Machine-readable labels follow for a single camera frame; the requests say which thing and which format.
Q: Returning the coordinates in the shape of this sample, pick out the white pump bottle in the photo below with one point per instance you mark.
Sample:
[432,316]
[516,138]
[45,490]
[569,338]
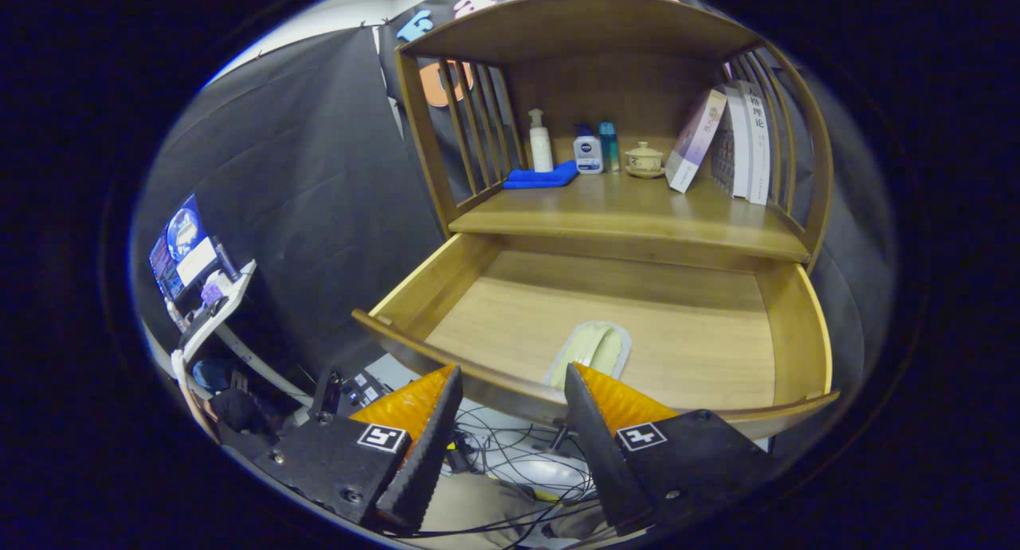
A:
[541,151]

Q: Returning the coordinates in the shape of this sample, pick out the beige lidded teacup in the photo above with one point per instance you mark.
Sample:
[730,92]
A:
[644,161]

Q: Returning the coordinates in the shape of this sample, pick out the wooden drawer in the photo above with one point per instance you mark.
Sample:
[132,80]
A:
[637,311]

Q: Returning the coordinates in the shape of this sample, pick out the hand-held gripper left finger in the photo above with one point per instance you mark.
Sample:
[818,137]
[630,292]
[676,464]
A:
[430,454]

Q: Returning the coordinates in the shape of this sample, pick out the pink white leaning book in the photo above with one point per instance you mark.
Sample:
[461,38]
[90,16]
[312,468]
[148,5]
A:
[693,143]

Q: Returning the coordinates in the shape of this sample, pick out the white lotion bottle blue cap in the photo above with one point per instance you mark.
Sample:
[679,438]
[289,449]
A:
[587,155]

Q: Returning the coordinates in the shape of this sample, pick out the blue folded cloth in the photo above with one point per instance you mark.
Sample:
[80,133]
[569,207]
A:
[542,178]

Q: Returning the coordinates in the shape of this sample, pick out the black control box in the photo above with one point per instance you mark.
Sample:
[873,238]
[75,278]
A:
[351,390]

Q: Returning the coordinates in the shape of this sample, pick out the white book patterned cover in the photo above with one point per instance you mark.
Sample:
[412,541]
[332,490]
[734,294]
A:
[737,135]

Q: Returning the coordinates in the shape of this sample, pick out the pale green packet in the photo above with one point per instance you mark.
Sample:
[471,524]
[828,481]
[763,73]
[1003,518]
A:
[594,347]

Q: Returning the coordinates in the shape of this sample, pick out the white side table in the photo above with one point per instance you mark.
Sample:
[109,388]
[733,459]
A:
[227,307]

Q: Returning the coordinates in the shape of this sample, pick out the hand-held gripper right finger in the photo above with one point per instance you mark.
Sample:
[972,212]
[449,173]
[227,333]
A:
[594,446]

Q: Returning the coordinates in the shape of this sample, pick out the teal bottle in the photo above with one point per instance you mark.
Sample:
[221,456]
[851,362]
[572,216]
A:
[610,147]

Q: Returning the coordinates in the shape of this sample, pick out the black backdrop cloth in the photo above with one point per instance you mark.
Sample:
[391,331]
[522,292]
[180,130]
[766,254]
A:
[303,175]

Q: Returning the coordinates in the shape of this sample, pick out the computer monitor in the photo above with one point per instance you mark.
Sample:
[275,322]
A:
[183,243]

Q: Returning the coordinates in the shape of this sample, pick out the wooden cabinet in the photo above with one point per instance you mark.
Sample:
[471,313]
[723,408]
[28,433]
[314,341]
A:
[606,88]

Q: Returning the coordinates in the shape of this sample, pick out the small purple object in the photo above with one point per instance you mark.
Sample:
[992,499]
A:
[213,290]

